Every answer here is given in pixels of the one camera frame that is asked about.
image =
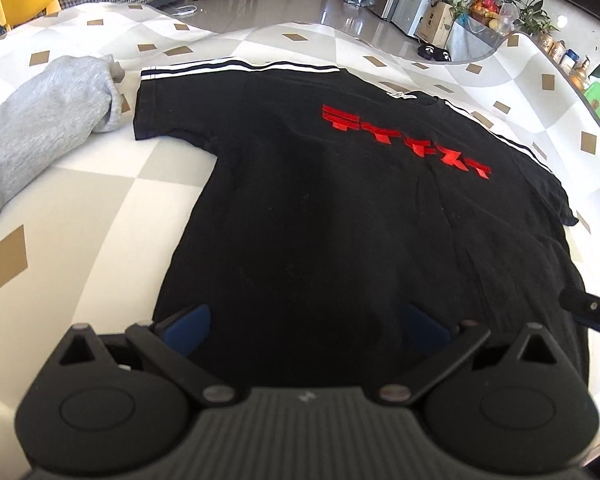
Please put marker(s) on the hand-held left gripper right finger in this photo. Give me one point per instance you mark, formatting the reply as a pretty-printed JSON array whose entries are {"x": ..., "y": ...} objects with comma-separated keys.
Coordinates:
[{"x": 422, "y": 331}]

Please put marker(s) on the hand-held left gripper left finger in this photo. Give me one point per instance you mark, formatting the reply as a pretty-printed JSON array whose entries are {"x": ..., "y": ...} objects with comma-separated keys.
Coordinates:
[{"x": 190, "y": 329}]

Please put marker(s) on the white power strip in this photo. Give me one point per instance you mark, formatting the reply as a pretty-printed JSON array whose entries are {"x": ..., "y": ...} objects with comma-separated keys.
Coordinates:
[{"x": 185, "y": 9}]

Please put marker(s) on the cardboard box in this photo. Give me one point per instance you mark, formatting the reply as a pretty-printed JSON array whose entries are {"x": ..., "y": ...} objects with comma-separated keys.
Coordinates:
[{"x": 436, "y": 22}]

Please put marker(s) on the gold tin can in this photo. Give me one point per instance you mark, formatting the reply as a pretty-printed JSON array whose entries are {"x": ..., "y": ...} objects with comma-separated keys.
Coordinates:
[
  {"x": 557, "y": 51},
  {"x": 545, "y": 42}
]

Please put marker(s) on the diamond pattern table cover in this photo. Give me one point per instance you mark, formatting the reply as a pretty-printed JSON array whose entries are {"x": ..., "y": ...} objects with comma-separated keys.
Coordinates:
[{"x": 80, "y": 200}]

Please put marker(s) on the black t-shirt red print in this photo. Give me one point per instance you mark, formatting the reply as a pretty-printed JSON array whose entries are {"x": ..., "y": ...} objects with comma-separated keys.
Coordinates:
[{"x": 330, "y": 210}]

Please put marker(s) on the grey sweatshirt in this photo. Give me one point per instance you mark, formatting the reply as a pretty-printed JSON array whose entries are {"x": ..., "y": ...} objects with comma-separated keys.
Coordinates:
[{"x": 40, "y": 110}]

